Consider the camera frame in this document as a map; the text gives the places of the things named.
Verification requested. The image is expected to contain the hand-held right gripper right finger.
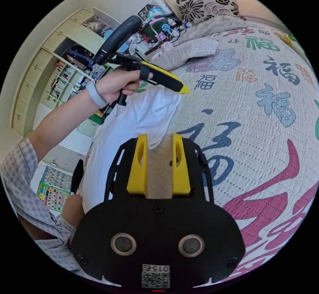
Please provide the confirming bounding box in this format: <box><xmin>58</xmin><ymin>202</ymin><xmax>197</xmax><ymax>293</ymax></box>
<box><xmin>172</xmin><ymin>133</ymin><xmax>192</xmax><ymax>196</ymax></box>

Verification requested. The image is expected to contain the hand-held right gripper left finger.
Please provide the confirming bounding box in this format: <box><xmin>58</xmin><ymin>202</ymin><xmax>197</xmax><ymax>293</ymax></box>
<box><xmin>126</xmin><ymin>133</ymin><xmax>148</xmax><ymax>198</ymax></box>

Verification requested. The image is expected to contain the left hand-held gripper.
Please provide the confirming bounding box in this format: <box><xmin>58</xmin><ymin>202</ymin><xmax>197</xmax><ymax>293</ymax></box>
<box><xmin>93</xmin><ymin>49</ymin><xmax>190</xmax><ymax>107</ymax></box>

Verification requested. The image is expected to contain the white t-shirt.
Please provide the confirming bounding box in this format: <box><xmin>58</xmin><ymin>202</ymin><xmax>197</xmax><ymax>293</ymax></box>
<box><xmin>81</xmin><ymin>86</ymin><xmax>182</xmax><ymax>216</ymax></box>

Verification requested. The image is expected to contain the person's left forearm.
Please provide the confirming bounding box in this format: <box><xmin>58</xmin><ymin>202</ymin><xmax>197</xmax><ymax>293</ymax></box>
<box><xmin>28</xmin><ymin>81</ymin><xmax>108</xmax><ymax>161</ymax></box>

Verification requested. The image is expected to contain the person's left hand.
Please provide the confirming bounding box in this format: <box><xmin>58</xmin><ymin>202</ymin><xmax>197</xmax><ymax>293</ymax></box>
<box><xmin>95</xmin><ymin>69</ymin><xmax>154</xmax><ymax>104</ymax></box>

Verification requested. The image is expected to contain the beige knitted blanket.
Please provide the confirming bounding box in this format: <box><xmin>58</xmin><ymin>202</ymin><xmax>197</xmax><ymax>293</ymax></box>
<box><xmin>149</xmin><ymin>15</ymin><xmax>250</xmax><ymax>71</ymax></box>

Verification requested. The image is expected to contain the cluttered bedside table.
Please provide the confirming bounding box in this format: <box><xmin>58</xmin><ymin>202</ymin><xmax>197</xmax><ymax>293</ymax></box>
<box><xmin>127</xmin><ymin>0</ymin><xmax>193</xmax><ymax>55</ymax></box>

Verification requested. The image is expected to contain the floral black and cream pillow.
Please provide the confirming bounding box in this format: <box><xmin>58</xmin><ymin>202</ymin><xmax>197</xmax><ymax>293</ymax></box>
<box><xmin>174</xmin><ymin>0</ymin><xmax>241</xmax><ymax>23</ymax></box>

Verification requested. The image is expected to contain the bed with printed quilt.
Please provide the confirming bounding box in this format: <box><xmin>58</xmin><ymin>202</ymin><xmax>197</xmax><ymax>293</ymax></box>
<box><xmin>81</xmin><ymin>15</ymin><xmax>319</xmax><ymax>282</ymax></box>

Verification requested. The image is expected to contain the colourful chart poster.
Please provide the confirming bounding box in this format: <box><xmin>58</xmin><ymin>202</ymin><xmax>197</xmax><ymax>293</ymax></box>
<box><xmin>36</xmin><ymin>166</ymin><xmax>73</xmax><ymax>211</ymax></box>

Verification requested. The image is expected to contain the light wooden cupboard with shelves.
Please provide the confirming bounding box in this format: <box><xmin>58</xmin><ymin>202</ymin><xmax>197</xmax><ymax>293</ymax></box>
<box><xmin>11</xmin><ymin>8</ymin><xmax>121</xmax><ymax>136</ymax></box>

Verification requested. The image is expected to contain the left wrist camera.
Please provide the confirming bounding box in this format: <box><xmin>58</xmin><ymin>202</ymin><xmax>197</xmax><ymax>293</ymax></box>
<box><xmin>92</xmin><ymin>15</ymin><xmax>142</xmax><ymax>66</ymax></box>

